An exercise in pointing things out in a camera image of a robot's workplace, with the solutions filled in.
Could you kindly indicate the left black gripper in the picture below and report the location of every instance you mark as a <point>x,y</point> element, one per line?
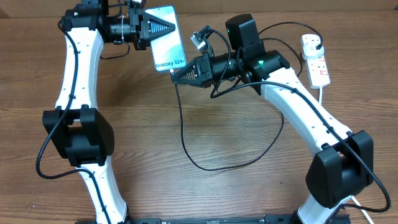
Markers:
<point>149,22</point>

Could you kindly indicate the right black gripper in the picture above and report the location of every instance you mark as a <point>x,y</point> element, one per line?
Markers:
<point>204,68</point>

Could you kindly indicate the blue Galaxy smartphone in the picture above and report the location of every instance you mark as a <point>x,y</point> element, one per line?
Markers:
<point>167,51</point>

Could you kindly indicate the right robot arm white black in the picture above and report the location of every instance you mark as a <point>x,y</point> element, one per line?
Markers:
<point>342,164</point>

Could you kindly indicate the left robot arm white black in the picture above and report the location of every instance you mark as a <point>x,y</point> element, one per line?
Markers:
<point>79,132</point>

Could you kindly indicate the white charger plug adapter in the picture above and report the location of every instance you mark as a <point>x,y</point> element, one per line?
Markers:
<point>310,51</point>

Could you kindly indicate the white power strip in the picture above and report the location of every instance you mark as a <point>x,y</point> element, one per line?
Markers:
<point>316,69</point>

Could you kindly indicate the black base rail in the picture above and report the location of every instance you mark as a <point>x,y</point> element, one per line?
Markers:
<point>267,219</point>

